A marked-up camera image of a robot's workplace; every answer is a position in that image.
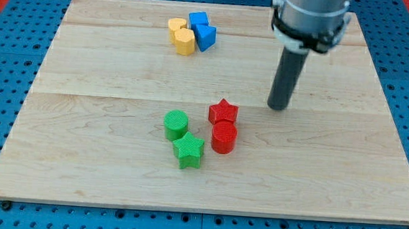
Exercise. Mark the blue cube block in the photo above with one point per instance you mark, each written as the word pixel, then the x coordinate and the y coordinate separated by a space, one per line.
pixel 196 18

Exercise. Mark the wooden board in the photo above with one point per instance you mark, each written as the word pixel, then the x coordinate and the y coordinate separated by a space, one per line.
pixel 91 132

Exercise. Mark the yellow heart block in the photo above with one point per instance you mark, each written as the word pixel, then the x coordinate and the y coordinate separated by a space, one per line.
pixel 174 25

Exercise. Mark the red star block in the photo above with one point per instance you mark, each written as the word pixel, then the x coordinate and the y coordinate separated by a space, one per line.
pixel 222 111

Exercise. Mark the yellow hexagon block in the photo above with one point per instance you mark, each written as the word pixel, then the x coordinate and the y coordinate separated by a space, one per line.
pixel 184 41

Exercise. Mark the green star block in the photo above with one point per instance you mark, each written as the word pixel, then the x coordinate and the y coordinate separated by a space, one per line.
pixel 189 151

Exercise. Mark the red cylinder block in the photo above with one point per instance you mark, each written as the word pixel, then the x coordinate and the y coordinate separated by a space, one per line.
pixel 224 135

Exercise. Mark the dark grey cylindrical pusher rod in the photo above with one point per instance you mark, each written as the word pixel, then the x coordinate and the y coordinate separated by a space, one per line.
pixel 286 76

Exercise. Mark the green cylinder block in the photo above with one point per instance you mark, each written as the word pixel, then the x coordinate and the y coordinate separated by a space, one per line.
pixel 176 124

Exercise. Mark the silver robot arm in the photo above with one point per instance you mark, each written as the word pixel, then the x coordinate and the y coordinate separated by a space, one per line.
pixel 303 26

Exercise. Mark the blue triangle block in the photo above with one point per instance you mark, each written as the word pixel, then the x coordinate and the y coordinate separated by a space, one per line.
pixel 205 36

